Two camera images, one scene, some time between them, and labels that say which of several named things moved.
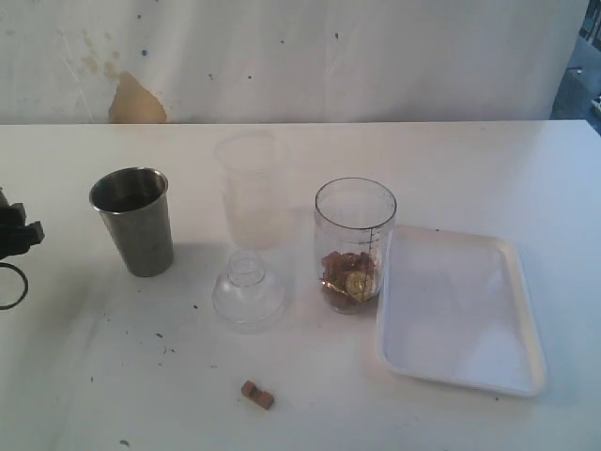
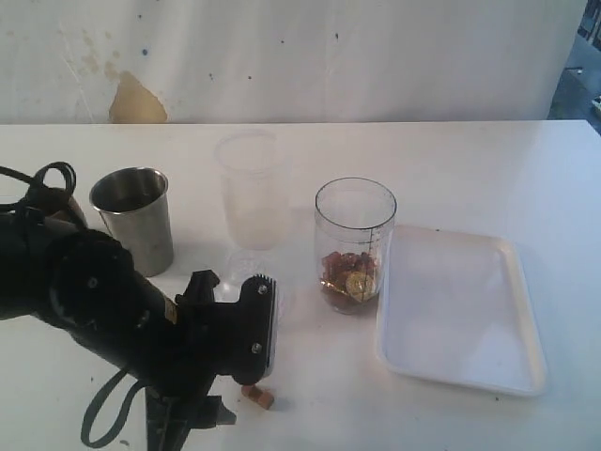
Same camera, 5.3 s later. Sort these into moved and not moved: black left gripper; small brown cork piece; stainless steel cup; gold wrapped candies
Moved: black left gripper
Not moved: gold wrapped candies; small brown cork piece; stainless steel cup
